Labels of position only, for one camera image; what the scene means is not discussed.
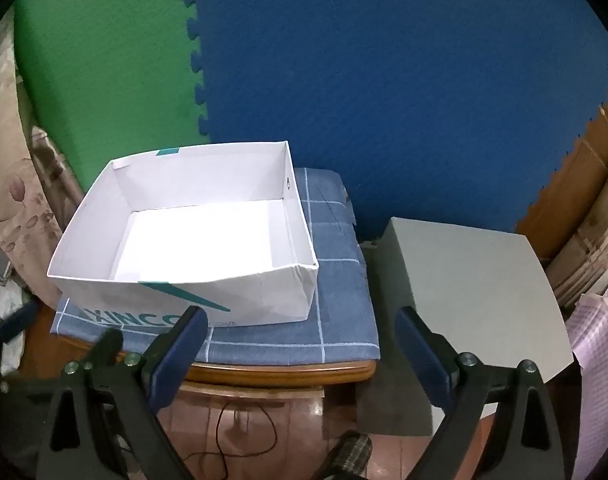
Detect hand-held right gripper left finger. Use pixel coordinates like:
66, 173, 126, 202
36, 304, 210, 480

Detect wooden nightstand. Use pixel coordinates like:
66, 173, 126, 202
21, 305, 377, 396

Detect floral curtain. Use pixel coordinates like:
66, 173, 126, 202
0, 20, 85, 311

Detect brown wooden panel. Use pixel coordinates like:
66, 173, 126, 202
514, 75, 608, 308

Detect blue foam mat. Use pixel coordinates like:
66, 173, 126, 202
179, 0, 608, 256

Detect green foam mat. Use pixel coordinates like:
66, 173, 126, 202
14, 0, 215, 201

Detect white cardboard box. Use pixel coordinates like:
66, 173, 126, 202
46, 140, 320, 328

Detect pink checked cloth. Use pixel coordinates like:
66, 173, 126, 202
566, 277, 608, 480

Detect dark blue cloth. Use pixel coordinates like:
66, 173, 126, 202
0, 302, 37, 351

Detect plaid slipper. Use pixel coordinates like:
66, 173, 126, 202
311, 430, 375, 480

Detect thin black floor cable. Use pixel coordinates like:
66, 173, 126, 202
181, 395, 280, 480

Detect blue checked cloth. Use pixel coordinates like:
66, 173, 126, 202
50, 166, 381, 366

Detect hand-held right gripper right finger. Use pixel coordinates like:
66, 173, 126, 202
394, 306, 570, 480

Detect grey cabinet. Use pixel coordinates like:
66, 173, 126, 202
356, 216, 575, 436

